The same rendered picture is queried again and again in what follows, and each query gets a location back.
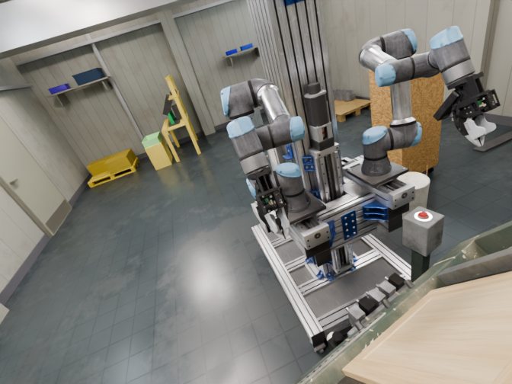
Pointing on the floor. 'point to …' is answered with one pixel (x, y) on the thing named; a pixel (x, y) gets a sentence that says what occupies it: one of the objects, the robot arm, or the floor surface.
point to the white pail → (421, 181)
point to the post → (418, 265)
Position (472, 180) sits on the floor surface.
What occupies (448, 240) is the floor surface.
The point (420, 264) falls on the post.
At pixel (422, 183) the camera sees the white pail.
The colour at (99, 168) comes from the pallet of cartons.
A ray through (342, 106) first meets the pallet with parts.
